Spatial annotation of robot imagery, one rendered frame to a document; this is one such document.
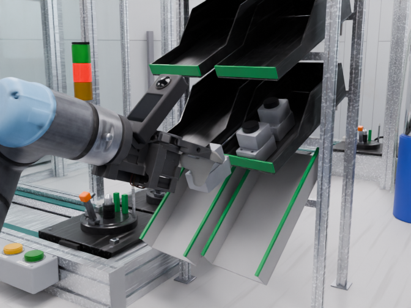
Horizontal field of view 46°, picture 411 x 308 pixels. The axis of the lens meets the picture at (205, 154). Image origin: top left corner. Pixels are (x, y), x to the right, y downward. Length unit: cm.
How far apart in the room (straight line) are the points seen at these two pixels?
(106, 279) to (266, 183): 38
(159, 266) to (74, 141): 62
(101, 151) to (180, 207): 47
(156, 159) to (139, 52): 340
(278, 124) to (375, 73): 392
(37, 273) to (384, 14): 414
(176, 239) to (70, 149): 47
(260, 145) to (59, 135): 40
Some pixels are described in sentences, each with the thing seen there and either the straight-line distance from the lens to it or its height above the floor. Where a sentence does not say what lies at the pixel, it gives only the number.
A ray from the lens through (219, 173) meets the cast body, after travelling 78.
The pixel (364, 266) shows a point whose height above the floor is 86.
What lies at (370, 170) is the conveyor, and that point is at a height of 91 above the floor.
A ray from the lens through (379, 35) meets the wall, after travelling 479.
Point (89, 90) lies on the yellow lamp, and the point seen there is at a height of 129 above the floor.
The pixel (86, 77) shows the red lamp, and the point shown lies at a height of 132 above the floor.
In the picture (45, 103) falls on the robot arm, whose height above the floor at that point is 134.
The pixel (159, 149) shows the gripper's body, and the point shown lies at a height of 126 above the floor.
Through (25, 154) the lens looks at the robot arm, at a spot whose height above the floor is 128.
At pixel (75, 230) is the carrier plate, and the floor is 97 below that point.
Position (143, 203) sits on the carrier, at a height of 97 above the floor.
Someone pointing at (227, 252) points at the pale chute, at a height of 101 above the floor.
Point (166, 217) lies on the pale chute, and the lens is 104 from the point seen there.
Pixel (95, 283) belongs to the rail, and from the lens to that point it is 105.
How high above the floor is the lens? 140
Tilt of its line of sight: 12 degrees down
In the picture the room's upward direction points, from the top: straight up
